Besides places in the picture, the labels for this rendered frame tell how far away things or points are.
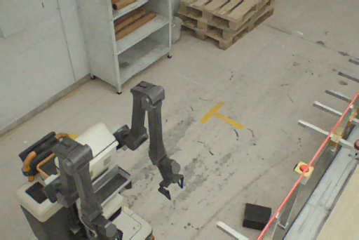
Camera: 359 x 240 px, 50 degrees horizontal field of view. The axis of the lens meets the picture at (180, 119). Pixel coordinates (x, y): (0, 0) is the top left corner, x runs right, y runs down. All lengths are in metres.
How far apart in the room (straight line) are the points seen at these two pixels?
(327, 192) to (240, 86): 1.97
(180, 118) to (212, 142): 0.44
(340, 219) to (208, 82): 2.51
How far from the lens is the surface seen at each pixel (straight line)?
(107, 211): 2.24
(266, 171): 3.49
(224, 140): 3.67
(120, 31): 4.06
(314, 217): 2.55
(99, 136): 1.83
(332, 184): 2.75
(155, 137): 1.78
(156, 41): 4.72
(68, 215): 2.53
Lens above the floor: 2.67
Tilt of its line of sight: 44 degrees down
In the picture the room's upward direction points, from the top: 1 degrees clockwise
